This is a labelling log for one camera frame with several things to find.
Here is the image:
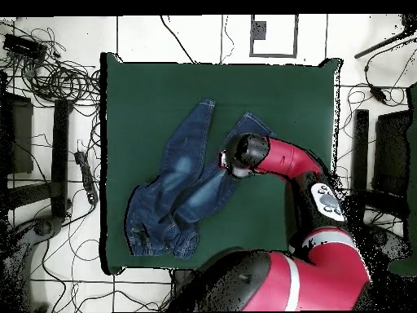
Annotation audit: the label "dark green table cloth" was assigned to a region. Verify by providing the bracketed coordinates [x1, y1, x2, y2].
[99, 51, 341, 275]

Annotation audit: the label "grey tripod base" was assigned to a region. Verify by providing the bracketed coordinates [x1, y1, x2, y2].
[12, 214, 64, 249]

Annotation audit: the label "thin black rod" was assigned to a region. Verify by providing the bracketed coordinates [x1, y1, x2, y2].
[353, 27, 417, 60]

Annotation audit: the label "dark flat panel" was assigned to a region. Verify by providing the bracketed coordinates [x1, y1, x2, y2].
[372, 110, 411, 196]
[6, 94, 34, 174]

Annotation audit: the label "blue denim jeans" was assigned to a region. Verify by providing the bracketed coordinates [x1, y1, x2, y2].
[125, 98, 276, 260]

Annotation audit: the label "grey rectangular frame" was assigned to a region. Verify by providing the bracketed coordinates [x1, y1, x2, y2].
[249, 14, 300, 59]

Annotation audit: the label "black electronics box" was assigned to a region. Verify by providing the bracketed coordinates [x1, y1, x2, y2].
[2, 33, 48, 61]

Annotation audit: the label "tangled black cables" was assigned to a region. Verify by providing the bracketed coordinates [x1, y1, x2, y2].
[0, 25, 102, 108]

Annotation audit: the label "black stand bar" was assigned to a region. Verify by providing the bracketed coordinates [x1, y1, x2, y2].
[50, 99, 70, 218]
[351, 108, 370, 223]

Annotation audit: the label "small grey square plate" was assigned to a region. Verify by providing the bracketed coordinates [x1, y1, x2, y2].
[253, 20, 267, 41]

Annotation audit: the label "black power strip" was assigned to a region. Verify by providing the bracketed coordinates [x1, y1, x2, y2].
[73, 150, 99, 205]

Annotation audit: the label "black power adapter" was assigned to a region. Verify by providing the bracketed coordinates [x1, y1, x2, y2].
[369, 84, 388, 104]

